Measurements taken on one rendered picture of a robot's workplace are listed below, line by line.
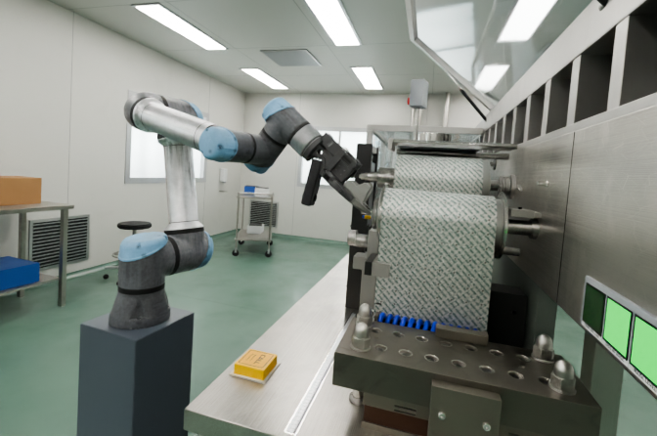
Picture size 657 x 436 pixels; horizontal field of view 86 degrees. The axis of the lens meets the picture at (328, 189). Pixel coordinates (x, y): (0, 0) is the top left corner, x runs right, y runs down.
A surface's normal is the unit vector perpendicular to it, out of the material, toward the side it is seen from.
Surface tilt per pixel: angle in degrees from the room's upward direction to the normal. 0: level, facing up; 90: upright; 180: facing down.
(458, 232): 90
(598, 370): 90
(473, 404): 90
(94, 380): 90
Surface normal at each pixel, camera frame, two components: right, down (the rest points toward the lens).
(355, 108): -0.27, 0.03
